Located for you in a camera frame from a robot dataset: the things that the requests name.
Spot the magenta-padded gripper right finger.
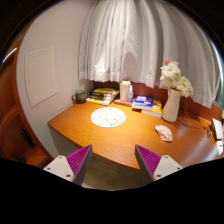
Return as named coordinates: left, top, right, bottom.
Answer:
left=134, top=144, right=184, bottom=183

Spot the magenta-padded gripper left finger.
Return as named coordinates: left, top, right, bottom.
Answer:
left=43, top=143, right=94, bottom=187

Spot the pink and white computer mouse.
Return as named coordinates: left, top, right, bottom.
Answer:
left=154, top=124, right=174, bottom=143

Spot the brown wooden door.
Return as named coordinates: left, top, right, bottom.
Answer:
left=0, top=33, right=52, bottom=168

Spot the small white box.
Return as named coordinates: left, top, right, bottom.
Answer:
left=216, top=139, right=224, bottom=156

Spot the orange book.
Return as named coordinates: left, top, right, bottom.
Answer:
left=141, top=102, right=163, bottom=118

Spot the white ceramic vase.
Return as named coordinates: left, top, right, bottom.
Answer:
left=161, top=88, right=182, bottom=123

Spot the white flat device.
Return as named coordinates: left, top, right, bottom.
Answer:
left=211, top=117, right=224, bottom=141

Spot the blue book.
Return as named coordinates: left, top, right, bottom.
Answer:
left=132, top=95, right=154, bottom=111

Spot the dark green mug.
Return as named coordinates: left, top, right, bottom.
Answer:
left=71, top=90, right=88, bottom=104

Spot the yellow and white book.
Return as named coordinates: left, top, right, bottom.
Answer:
left=85, top=97, right=117, bottom=107

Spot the red-brown book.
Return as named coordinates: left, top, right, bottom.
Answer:
left=113, top=98, right=134, bottom=108

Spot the black paperback book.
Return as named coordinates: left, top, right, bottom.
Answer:
left=87, top=91, right=120, bottom=100
left=86, top=94, right=118, bottom=103

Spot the cream travel tumbler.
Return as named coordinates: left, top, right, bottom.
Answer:
left=119, top=79, right=132, bottom=102

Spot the white curtain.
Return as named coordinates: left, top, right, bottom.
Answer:
left=78, top=0, right=223, bottom=109

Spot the black cable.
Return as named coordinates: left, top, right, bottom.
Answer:
left=178, top=98, right=203, bottom=130

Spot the white wall panel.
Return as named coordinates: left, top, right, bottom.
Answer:
left=23, top=46, right=59, bottom=108

